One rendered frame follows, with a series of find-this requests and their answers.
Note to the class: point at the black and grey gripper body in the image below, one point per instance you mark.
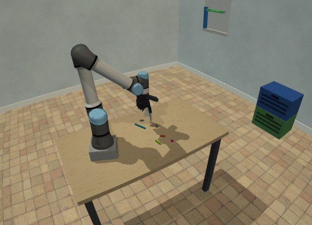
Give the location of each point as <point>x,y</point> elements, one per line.
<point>142,102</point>

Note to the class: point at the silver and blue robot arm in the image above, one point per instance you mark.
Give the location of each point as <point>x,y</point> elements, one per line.
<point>85,61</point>

